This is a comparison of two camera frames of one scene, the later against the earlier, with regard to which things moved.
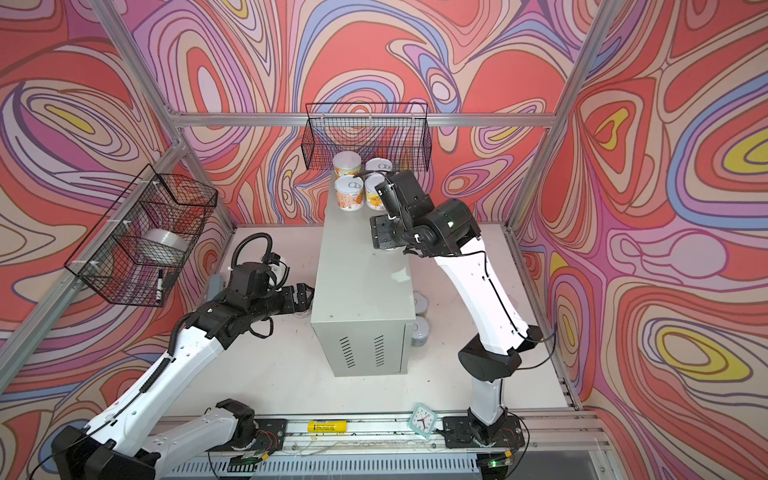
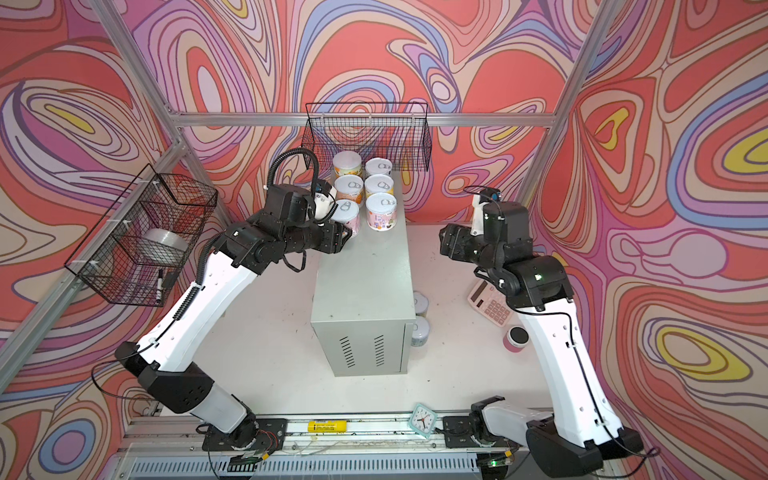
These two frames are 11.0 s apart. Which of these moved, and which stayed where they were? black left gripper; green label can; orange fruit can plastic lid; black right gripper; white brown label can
Moved: black right gripper; black left gripper
Stayed: green label can; orange fruit can plastic lid; white brown label can
